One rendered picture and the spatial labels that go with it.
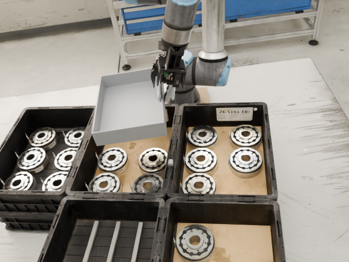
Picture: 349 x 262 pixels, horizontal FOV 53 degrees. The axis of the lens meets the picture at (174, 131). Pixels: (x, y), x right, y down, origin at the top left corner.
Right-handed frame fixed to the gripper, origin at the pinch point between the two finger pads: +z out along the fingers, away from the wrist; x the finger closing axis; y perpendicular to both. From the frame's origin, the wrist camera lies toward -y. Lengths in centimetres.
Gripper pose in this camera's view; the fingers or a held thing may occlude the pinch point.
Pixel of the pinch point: (162, 96)
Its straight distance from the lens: 106.2
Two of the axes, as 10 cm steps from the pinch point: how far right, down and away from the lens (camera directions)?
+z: -1.7, 7.3, 6.6
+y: 1.2, 6.8, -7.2
